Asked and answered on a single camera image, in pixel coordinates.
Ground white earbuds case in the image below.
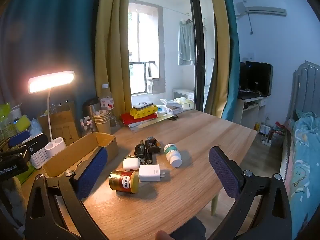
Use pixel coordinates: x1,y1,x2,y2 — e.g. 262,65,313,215
122,157,140,172

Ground white power bank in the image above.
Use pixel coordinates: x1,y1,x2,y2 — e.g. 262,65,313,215
132,101,153,110

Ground person's left forearm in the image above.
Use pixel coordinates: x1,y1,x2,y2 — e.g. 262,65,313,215
0,176,30,230

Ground white air conditioner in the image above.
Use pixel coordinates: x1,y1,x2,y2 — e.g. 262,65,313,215
236,2,287,17

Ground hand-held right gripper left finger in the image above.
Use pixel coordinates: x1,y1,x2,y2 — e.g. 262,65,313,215
24,147,108,240

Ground person's dark trousers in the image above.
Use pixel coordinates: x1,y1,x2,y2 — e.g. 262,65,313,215
170,216,207,240

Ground brown lamp carton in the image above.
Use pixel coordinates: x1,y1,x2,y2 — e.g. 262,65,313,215
37,102,80,147

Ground red book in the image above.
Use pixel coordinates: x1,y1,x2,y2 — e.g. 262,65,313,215
120,112,158,125

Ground glossy black gadget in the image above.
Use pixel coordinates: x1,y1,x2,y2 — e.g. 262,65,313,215
144,136,161,154

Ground white round canister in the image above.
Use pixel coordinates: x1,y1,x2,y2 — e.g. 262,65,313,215
11,106,23,120

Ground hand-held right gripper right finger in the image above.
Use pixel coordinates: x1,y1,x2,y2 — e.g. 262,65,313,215
209,146,293,240

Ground white desk lamp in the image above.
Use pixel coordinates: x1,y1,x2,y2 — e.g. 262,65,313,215
28,70,75,159

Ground floor storage basket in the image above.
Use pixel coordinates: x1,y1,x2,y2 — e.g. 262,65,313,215
271,122,287,147

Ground brown cardboard box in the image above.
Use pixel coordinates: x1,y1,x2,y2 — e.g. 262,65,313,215
42,132,119,180

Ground hanging pale green garment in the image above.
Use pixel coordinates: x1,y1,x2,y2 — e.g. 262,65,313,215
178,19,195,66

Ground grey padded headboard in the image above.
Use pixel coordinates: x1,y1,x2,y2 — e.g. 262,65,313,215
285,60,320,125

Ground black sliding door frame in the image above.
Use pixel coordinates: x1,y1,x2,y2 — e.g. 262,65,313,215
187,0,215,110

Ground clear plastic water bottle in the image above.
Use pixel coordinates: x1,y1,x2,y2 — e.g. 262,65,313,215
99,84,117,127

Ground white medicine bottle green label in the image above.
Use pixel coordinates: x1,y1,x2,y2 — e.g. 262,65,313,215
164,143,182,168

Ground bright green plastic bag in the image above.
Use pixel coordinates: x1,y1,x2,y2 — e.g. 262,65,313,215
0,102,12,120

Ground white perforated basket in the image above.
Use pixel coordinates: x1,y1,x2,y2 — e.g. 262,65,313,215
29,145,54,169

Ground steel thermos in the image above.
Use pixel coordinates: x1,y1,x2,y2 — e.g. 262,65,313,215
82,97,102,125

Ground clear plastic bag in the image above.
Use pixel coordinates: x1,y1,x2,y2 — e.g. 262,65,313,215
30,117,44,138

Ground tan paper envelope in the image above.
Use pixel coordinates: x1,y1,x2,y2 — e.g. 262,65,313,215
129,116,175,132

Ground black car key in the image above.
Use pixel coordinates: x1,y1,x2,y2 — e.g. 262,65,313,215
134,140,148,164

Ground yellow sponge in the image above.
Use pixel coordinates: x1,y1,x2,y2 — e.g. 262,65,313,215
15,115,32,133

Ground gold tin with red label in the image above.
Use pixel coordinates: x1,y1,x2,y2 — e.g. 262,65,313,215
109,170,139,194

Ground blue white plastic pack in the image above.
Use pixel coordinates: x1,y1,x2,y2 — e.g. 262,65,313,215
156,104,170,117

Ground white balcony appliance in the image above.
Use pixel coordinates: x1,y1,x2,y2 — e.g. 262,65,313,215
172,88,195,103

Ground teal curtain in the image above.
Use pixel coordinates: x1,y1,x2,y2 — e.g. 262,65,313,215
0,0,104,110
220,0,241,125

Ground stack of paper cups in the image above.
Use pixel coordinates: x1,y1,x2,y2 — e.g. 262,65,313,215
92,109,111,134

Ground yellow curtain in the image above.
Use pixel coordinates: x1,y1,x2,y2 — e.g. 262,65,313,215
204,0,230,119
94,0,132,108

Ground white boxes and bags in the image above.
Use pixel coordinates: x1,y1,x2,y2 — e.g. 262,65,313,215
174,97,194,110

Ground clear jar of small vials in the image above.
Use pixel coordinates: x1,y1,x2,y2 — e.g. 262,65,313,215
80,116,97,137

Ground blue printed blanket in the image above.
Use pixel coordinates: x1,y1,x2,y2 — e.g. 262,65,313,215
281,111,320,240

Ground black computer monitor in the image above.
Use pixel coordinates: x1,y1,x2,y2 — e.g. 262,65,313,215
239,61,273,97

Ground white computer desk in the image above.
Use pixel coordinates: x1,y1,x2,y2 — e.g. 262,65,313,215
235,91,269,125

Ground white charger adapter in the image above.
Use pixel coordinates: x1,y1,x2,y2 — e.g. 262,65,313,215
138,164,167,182

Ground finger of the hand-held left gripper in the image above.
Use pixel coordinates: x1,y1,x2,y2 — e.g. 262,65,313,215
21,133,49,153
8,129,31,147

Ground small white boxes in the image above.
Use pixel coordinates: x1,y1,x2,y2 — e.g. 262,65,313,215
166,100,184,114

